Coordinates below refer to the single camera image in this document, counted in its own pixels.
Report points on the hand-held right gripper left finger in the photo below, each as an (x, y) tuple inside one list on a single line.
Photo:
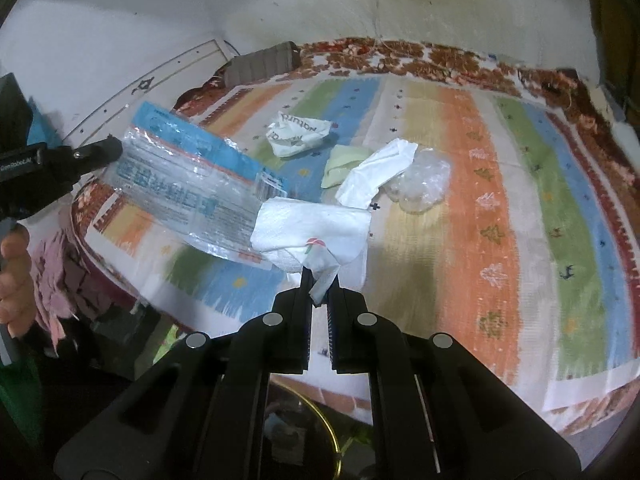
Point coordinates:
[(300, 330)]

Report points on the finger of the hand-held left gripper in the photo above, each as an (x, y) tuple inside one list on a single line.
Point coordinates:
[(95, 154)]

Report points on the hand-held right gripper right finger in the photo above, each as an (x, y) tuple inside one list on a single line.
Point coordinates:
[(332, 335)]

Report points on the blue and clear plastic packet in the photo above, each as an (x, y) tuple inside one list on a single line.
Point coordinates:
[(175, 180)]

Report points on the white paper napkin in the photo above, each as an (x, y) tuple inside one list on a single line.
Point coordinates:
[(310, 230)]

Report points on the dark gold-rimmed trash bin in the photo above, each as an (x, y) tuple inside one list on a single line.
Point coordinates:
[(300, 440)]

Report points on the person's left hand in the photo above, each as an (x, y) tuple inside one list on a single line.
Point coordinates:
[(17, 285)]

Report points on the pink cloth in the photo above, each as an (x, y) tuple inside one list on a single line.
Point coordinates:
[(55, 270)]

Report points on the green patterned cloth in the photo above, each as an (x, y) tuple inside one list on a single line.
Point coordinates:
[(167, 345)]

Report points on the crumpled white tissue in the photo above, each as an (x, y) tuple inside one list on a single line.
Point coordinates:
[(375, 175)]

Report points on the light green paper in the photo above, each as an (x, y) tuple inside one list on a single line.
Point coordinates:
[(342, 162)]

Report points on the clear plastic bag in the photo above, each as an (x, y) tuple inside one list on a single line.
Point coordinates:
[(422, 180)]

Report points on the brown striped pillow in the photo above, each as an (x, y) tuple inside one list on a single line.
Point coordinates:
[(260, 65)]

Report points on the crumpled white plastic bag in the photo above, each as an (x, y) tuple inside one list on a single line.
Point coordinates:
[(295, 135)]

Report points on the striped colourful rug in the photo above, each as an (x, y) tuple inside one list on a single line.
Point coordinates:
[(500, 210)]

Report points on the brown floral blanket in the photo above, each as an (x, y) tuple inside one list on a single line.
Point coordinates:
[(450, 60)]

